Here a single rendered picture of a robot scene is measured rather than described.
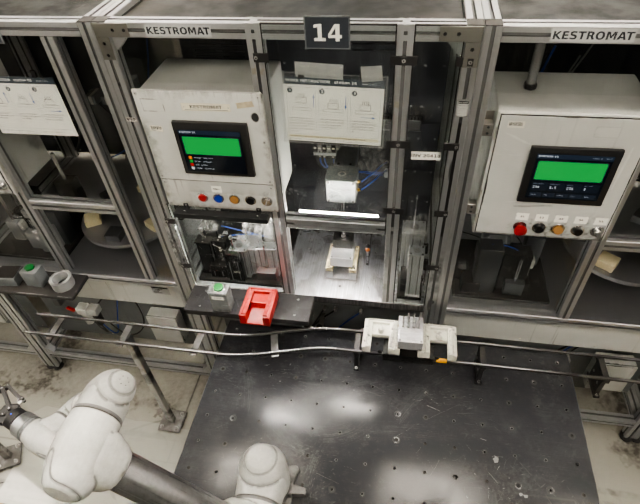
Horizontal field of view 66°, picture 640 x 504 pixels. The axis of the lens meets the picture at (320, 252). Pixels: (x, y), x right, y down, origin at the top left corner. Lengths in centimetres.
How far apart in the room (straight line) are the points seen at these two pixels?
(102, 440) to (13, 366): 227
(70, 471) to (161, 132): 103
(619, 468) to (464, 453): 114
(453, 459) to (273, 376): 78
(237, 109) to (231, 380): 114
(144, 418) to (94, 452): 167
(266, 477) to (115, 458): 51
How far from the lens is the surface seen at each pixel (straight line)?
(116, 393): 141
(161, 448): 293
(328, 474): 198
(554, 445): 215
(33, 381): 348
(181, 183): 186
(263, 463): 172
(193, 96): 164
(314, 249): 231
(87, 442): 138
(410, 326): 200
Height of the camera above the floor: 252
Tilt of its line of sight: 44 degrees down
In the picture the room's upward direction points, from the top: 4 degrees counter-clockwise
